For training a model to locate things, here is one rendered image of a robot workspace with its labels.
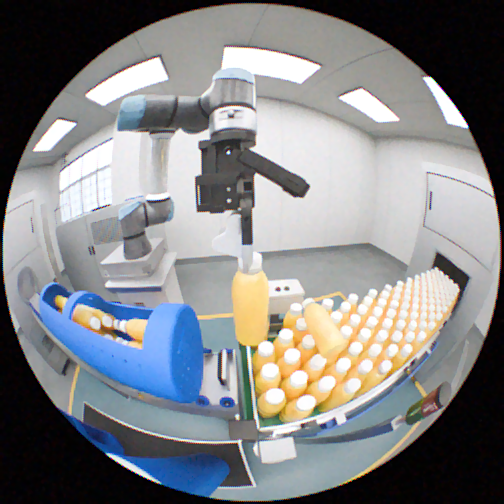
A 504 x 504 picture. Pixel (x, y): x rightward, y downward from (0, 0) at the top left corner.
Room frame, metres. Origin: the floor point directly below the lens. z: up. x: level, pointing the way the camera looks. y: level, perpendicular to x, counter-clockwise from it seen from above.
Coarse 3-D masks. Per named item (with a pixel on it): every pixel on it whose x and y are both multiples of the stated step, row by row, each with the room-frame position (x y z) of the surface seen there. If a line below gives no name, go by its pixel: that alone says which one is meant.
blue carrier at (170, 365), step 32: (64, 288) 0.26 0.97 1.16; (64, 320) 0.08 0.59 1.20; (128, 320) 0.31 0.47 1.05; (160, 320) 0.20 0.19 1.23; (192, 320) 0.30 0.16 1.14; (96, 352) 0.07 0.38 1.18; (128, 352) 0.11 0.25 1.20; (160, 352) 0.13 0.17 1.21; (192, 352) 0.22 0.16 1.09; (128, 384) 0.05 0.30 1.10; (160, 384) 0.08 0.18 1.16; (192, 384) 0.13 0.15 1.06
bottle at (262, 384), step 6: (258, 372) 0.19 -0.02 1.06; (258, 378) 0.17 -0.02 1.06; (264, 378) 0.16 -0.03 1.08; (276, 378) 0.16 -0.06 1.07; (258, 384) 0.15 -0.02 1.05; (264, 384) 0.15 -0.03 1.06; (270, 384) 0.15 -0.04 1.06; (276, 384) 0.15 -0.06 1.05; (258, 390) 0.15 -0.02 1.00; (264, 390) 0.14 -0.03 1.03; (258, 396) 0.15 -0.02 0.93
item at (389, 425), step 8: (400, 416) -0.10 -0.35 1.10; (376, 424) -0.09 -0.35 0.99; (384, 424) -0.09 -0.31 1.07; (392, 424) -0.10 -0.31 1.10; (400, 424) -0.13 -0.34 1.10; (352, 432) -0.09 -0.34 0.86; (360, 432) -0.09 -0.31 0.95; (368, 432) -0.10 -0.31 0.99; (376, 432) -0.11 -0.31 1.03; (384, 432) -0.12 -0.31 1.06; (296, 440) -0.10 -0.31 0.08; (304, 440) -0.10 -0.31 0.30; (312, 440) -0.10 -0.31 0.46; (320, 440) -0.10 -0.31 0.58; (328, 440) -0.11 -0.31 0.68; (336, 440) -0.11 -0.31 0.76; (344, 440) -0.12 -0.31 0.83; (352, 440) -0.12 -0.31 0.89
